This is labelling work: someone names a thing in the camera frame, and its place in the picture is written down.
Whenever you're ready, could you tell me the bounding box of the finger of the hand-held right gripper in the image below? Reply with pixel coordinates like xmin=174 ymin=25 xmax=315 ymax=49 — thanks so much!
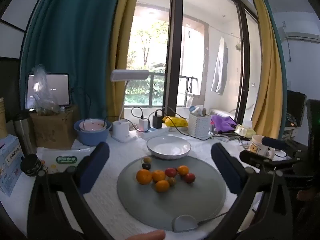
xmin=261 ymin=137 xmax=290 ymax=150
xmin=239 ymin=151 xmax=293 ymax=170

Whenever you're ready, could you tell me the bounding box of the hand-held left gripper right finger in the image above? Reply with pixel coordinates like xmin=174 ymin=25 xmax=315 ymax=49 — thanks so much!
xmin=207 ymin=142 xmax=296 ymax=240

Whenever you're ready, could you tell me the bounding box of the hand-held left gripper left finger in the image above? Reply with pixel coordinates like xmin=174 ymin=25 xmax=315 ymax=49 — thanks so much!
xmin=26 ymin=142 xmax=118 ymax=240

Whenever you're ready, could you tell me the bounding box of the large orange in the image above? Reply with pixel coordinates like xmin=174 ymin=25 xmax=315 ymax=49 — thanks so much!
xmin=136 ymin=169 xmax=153 ymax=185

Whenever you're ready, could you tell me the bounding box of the white plate with dark rim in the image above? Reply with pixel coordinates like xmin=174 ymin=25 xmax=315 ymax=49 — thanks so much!
xmin=146 ymin=136 xmax=192 ymax=160

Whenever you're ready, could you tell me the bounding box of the person's left hand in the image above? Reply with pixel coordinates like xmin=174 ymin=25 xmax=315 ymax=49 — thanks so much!
xmin=124 ymin=229 xmax=166 ymax=240

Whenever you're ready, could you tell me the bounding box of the white cartoon mug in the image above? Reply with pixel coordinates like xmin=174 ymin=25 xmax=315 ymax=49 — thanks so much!
xmin=249 ymin=134 xmax=276 ymax=159

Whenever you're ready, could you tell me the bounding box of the blue plastic bowl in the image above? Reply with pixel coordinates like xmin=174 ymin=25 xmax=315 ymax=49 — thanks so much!
xmin=74 ymin=119 xmax=112 ymax=146

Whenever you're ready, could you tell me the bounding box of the yellow-green tissue pack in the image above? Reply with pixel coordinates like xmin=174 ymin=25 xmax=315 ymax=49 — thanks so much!
xmin=234 ymin=121 xmax=257 ymax=138

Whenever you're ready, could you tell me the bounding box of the white packet with green label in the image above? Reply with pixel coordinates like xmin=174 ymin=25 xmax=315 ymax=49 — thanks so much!
xmin=37 ymin=149 xmax=93 ymax=174

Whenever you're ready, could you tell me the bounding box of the white textured tablecloth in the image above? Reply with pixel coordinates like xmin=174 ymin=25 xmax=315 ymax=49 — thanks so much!
xmin=32 ymin=130 xmax=275 ymax=240

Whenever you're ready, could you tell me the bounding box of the pink bowl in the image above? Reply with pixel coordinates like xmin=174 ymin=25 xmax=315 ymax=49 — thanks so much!
xmin=79 ymin=119 xmax=107 ymax=132

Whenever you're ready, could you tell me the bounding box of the white desk lamp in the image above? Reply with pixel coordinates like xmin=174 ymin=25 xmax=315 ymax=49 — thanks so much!
xmin=110 ymin=69 xmax=150 ymax=143

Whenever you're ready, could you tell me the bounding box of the purple cloth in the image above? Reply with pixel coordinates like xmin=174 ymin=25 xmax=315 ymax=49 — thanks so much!
xmin=211 ymin=115 xmax=238 ymax=134

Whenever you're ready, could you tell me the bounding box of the white perforated basket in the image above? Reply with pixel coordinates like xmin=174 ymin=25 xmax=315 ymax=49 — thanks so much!
xmin=188 ymin=112 xmax=212 ymax=137

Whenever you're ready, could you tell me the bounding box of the cardboard box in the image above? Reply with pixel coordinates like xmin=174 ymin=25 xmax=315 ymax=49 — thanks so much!
xmin=30 ymin=105 xmax=78 ymax=149

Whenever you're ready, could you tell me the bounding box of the yellow curtain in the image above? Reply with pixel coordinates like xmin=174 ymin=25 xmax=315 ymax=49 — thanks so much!
xmin=250 ymin=0 xmax=284 ymax=140
xmin=106 ymin=0 xmax=142 ymax=125

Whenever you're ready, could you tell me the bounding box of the black jar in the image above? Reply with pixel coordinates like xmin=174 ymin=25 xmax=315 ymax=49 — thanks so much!
xmin=20 ymin=154 xmax=42 ymax=177

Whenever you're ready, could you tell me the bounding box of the yellow printed packet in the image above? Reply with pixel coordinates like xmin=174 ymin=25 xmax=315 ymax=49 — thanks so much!
xmin=162 ymin=116 xmax=188 ymax=127

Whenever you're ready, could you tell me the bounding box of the grey round mat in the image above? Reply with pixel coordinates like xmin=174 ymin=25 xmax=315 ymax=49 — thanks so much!
xmin=117 ymin=155 xmax=227 ymax=232

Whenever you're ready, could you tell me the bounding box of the white power strip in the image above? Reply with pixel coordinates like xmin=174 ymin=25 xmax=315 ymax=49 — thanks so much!
xmin=136 ymin=126 xmax=168 ymax=139

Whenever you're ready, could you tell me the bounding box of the black charger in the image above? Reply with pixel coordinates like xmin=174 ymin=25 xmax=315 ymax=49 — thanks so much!
xmin=152 ymin=110 xmax=163 ymax=129

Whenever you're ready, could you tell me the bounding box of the steel thermos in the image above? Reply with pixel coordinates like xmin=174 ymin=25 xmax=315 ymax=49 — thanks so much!
xmin=12 ymin=110 xmax=34 ymax=155

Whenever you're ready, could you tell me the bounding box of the blue tissue box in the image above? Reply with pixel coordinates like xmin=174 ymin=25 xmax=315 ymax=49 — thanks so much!
xmin=0 ymin=134 xmax=24 ymax=197

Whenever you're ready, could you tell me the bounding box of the clear plastic bag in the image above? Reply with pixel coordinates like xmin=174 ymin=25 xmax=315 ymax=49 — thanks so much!
xmin=32 ymin=65 xmax=60 ymax=115

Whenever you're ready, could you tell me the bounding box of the hanging pale garment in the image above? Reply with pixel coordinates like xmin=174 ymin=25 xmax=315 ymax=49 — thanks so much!
xmin=211 ymin=36 xmax=228 ymax=95

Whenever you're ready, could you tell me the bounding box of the white air conditioner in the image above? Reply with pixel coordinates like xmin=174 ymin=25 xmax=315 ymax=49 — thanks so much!
xmin=285 ymin=31 xmax=320 ymax=43

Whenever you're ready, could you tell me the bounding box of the balcony railing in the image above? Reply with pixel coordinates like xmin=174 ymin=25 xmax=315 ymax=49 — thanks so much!
xmin=124 ymin=72 xmax=200 ymax=107

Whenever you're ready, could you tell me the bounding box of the teal curtain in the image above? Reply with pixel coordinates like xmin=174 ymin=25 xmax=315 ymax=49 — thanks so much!
xmin=20 ymin=0 xmax=125 ymax=122

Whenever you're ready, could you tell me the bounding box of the black cable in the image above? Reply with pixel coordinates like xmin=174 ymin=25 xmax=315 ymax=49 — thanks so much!
xmin=149 ymin=107 xmax=218 ymax=141
xmin=131 ymin=106 xmax=145 ymax=120

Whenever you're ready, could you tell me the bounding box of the tablet with dark frame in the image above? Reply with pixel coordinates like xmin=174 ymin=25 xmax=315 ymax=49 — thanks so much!
xmin=27 ymin=73 xmax=71 ymax=110

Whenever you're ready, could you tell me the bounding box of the dark sliding door frame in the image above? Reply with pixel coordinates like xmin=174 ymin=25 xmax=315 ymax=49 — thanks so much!
xmin=135 ymin=0 xmax=260 ymax=125

